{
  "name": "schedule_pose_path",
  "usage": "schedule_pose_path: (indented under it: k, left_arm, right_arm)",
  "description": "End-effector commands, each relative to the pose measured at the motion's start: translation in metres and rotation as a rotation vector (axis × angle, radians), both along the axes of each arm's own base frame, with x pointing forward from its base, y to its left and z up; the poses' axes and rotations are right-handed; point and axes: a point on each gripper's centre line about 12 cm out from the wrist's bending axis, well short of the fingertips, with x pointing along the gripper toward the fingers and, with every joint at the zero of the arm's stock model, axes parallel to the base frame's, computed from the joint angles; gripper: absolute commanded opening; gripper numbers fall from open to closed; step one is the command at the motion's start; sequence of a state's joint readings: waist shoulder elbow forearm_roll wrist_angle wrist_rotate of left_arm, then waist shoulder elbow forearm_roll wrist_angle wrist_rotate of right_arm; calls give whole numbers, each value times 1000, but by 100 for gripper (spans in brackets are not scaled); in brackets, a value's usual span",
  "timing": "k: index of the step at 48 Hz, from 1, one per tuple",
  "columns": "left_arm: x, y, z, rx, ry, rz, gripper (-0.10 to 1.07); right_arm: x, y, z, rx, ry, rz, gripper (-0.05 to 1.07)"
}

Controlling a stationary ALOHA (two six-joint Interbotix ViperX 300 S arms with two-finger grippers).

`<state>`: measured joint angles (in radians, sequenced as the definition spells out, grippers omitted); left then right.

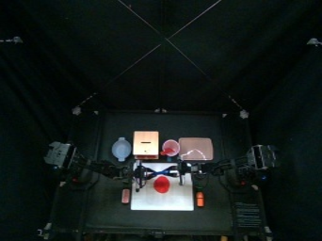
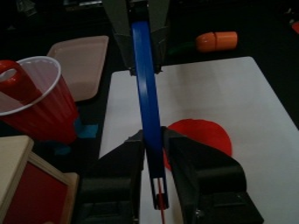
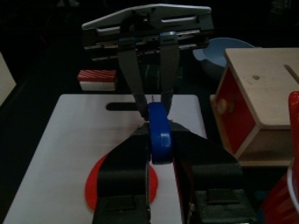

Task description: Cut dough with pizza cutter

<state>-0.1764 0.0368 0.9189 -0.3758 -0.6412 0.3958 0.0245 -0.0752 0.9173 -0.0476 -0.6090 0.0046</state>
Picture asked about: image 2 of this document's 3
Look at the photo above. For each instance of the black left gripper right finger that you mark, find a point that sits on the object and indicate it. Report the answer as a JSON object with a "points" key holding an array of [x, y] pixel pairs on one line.
{"points": [[206, 180]]}

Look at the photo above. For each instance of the pink plastic tray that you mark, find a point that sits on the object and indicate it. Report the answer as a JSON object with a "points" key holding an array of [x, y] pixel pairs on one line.
{"points": [[82, 64]]}

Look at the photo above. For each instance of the red plastic utensil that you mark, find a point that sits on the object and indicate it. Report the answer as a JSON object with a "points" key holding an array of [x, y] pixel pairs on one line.
{"points": [[20, 87]]}

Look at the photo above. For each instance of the red plastic cup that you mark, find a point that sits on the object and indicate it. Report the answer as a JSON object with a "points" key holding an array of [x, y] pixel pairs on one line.
{"points": [[52, 116]]}

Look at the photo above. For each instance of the white cutting board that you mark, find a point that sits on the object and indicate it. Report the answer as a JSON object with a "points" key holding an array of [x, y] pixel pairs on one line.
{"points": [[234, 96]]}

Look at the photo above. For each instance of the orange toy carrot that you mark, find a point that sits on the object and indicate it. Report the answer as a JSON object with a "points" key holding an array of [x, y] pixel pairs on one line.
{"points": [[218, 40]]}

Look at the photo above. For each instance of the wooden box with red panel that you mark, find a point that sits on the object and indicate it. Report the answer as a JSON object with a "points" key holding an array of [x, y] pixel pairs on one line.
{"points": [[36, 195]]}

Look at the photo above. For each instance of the blue strip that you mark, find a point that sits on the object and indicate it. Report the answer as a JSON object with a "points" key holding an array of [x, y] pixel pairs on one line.
{"points": [[150, 102]]}

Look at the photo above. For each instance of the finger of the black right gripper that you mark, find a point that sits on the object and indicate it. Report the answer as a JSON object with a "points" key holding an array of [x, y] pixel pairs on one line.
{"points": [[160, 26], [121, 26]]}

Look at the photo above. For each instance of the small blue flat piece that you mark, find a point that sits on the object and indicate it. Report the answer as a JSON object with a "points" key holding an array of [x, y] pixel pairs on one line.
{"points": [[88, 130]]}

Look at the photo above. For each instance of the red fuzzy curved object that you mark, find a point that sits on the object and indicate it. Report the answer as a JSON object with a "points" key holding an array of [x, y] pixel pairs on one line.
{"points": [[206, 137]]}

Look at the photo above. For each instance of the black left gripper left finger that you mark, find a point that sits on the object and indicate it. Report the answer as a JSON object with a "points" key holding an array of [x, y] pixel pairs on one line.
{"points": [[113, 180]]}

